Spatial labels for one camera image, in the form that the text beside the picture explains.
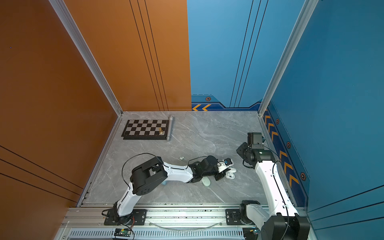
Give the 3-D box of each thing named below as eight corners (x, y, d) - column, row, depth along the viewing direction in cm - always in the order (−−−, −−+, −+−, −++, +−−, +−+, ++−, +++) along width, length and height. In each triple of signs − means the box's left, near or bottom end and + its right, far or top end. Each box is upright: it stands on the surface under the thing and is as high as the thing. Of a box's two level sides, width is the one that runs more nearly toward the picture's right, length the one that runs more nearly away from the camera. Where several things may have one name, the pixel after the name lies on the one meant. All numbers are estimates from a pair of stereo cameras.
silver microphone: (165, 141, 104) (164, 139, 102) (169, 118, 118) (168, 115, 116) (171, 141, 104) (170, 139, 102) (174, 118, 118) (173, 115, 116)
